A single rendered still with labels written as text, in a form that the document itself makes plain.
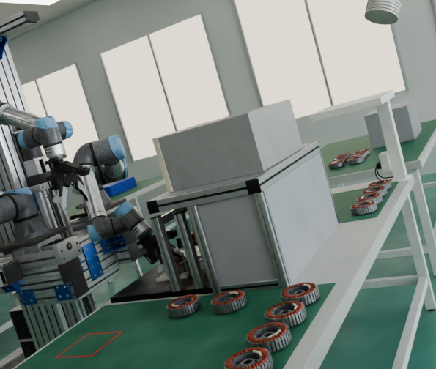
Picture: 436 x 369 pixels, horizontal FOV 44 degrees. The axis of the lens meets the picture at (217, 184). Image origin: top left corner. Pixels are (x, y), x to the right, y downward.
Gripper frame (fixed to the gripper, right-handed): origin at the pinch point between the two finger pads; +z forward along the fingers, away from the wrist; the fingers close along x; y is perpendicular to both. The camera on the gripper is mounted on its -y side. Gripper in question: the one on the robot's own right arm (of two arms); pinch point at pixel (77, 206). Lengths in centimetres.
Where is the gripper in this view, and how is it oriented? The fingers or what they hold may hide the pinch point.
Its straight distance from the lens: 213.6
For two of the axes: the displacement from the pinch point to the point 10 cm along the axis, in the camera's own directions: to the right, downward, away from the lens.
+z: 2.8, 9.5, 1.3
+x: -4.1, 2.4, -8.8
